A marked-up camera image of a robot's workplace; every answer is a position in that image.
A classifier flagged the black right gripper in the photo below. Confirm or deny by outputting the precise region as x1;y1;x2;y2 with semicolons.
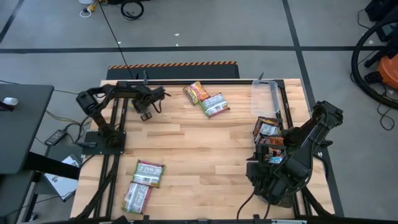
247;144;276;189

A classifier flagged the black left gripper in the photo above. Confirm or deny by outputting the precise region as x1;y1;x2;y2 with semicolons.
133;86;166;122

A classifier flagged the black power adapter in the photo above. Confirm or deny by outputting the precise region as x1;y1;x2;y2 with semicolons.
44;128;68;147

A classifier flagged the white paper booklet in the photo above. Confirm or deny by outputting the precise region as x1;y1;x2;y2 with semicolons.
43;154;82;202

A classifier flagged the black desk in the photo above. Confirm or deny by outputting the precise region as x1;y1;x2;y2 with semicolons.
0;83;55;175

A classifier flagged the small white object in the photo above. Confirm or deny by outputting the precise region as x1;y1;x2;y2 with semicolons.
2;96;19;107

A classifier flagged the orange vacuum cleaner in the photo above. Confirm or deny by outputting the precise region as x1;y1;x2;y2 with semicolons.
377;54;398;91

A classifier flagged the black equipment case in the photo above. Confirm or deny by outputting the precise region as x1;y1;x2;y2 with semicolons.
365;0;398;23

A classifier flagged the black aluminium table frame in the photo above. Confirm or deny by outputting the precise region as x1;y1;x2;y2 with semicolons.
74;79;335;223

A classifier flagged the long black floor cable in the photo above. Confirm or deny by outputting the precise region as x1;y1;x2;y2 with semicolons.
97;0;135;79

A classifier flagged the coiled black cable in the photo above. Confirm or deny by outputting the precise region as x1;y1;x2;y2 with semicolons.
120;0;145;21

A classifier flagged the white cable with yellow plug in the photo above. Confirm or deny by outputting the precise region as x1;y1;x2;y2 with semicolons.
79;0;99;18

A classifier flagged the thin black floor cable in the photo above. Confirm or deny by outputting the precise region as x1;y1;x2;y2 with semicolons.
376;102;396;131

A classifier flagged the large black hose loop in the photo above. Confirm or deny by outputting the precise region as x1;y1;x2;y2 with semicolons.
351;15;398;110

